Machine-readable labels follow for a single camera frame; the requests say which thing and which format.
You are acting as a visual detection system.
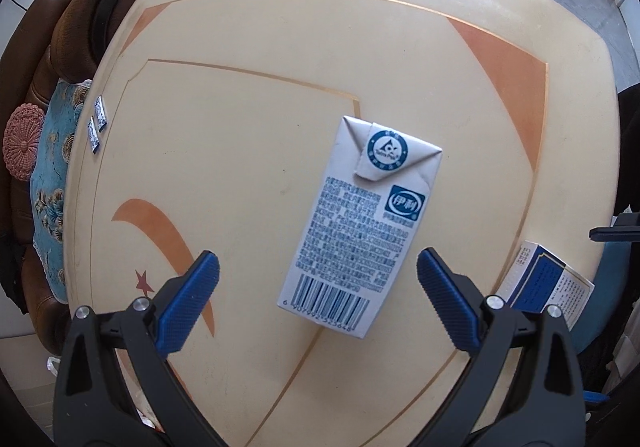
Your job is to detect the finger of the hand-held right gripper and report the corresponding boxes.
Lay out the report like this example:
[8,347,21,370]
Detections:
[589,213,640,242]

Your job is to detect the teal plastic stool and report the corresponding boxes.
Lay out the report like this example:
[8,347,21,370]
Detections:
[565,239,632,353]

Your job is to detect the white milk carton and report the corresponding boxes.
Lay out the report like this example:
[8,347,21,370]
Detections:
[276,115,443,340]

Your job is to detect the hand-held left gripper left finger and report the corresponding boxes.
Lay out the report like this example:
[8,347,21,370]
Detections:
[52,251,226,447]

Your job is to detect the blue and white cigarette box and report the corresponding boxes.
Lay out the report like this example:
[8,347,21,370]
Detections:
[495,240,596,323]

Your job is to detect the blue floral cushion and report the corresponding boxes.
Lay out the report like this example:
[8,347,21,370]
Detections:
[30,79,93,305]

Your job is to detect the brown leather sofa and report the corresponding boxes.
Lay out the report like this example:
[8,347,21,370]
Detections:
[0,0,261,358]

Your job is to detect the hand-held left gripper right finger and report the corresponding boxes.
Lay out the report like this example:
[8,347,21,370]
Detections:
[415,248,588,447]

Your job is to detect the pink crochet round cushion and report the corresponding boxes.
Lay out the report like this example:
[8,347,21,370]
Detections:
[2,104,47,180]

